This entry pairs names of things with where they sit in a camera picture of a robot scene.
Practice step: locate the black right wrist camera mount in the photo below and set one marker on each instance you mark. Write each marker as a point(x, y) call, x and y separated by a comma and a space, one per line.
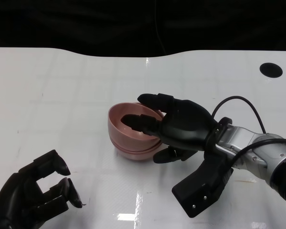
point(200, 188)

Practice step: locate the pink plastic bowl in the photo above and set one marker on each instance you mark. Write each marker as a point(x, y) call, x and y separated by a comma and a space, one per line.
point(133, 149)
point(119, 133)
point(138, 156)

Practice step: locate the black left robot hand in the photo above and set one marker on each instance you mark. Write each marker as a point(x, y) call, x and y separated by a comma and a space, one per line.
point(19, 198)

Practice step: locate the black backdrop curtain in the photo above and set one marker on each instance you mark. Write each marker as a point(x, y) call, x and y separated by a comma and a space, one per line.
point(85, 23)

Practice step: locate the black round table grommet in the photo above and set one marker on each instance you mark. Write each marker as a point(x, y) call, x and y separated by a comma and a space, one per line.
point(271, 69)

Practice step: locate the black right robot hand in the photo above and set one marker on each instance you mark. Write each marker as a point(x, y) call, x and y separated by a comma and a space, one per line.
point(186, 126)

